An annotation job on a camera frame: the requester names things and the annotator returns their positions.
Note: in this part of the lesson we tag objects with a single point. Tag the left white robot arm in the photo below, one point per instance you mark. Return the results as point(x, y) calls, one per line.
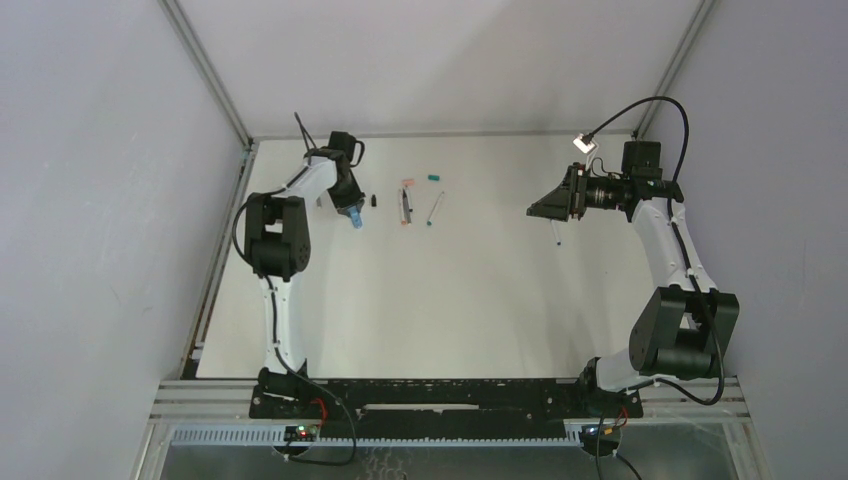
point(276, 241)

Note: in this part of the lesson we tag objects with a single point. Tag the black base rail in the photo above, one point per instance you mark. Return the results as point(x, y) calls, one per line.
point(438, 409)

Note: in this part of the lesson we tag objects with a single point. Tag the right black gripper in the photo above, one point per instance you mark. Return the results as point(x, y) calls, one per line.
point(572, 198)

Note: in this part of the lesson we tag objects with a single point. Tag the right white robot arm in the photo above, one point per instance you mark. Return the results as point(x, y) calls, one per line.
point(681, 335)

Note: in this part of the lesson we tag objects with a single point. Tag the white pen green end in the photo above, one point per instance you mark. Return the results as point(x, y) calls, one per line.
point(435, 209)

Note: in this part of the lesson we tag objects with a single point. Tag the white pen blue end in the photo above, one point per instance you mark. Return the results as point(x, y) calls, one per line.
point(556, 233)

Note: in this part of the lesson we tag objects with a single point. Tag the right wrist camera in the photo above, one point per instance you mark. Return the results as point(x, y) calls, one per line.
point(586, 145)

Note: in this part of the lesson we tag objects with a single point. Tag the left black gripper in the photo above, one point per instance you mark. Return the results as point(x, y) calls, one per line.
point(348, 199)

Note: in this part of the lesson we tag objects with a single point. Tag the light blue correction tape pen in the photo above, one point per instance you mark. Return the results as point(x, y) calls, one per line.
point(356, 219)

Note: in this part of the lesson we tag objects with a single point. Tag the white pen orange end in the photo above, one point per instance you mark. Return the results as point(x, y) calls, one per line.
point(402, 207)

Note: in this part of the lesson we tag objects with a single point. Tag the black checkered pen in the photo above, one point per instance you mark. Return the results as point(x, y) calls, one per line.
point(407, 206)

